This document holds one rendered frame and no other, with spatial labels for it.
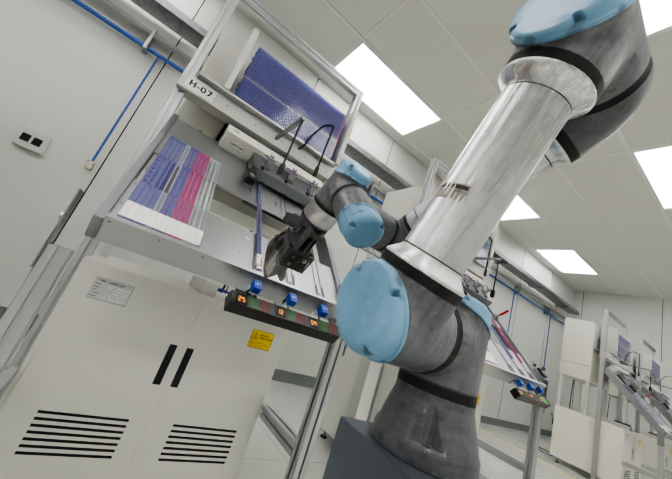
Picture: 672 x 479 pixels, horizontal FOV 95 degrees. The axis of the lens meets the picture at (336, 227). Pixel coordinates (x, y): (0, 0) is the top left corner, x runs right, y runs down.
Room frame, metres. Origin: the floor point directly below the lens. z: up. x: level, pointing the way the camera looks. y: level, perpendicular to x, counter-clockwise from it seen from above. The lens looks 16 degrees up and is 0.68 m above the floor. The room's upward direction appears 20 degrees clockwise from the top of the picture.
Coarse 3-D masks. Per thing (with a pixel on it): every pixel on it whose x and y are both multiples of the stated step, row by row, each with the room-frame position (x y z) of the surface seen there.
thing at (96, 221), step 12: (168, 120) 1.03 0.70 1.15; (156, 144) 0.90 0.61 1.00; (144, 156) 0.84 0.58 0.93; (132, 168) 0.78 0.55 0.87; (120, 180) 0.74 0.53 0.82; (132, 180) 0.77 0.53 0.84; (120, 192) 0.72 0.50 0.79; (108, 204) 0.68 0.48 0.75; (96, 216) 0.65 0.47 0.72; (96, 228) 0.67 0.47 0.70
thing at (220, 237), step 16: (128, 192) 0.75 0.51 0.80; (208, 224) 0.86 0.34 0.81; (224, 224) 0.90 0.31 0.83; (208, 240) 0.82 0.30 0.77; (224, 240) 0.86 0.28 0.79; (240, 240) 0.90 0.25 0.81; (224, 256) 0.82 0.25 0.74; (240, 256) 0.86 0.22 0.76; (288, 272) 0.95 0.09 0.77; (304, 272) 1.00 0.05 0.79; (320, 272) 1.06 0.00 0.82; (304, 288) 0.95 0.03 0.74; (320, 288) 1.00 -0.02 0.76
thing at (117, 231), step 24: (120, 240) 0.70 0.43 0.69; (144, 240) 0.71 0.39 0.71; (168, 240) 0.71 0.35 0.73; (168, 264) 0.77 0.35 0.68; (192, 264) 0.78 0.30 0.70; (216, 264) 0.78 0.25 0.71; (240, 264) 0.81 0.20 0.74; (240, 288) 0.86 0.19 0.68; (264, 288) 0.87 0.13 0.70; (288, 288) 0.88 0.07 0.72; (336, 312) 0.99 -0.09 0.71
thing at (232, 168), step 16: (176, 128) 1.05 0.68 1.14; (192, 128) 1.13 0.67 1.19; (160, 144) 0.94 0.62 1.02; (192, 144) 1.05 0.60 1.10; (208, 144) 1.13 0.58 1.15; (224, 160) 1.13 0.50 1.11; (240, 160) 1.21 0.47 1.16; (224, 176) 1.06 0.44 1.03; (240, 176) 1.13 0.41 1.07; (240, 192) 1.06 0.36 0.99; (256, 192) 1.12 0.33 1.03; (272, 192) 1.21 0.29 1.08; (256, 208) 1.14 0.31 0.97; (272, 208) 1.13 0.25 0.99; (288, 208) 1.21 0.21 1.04
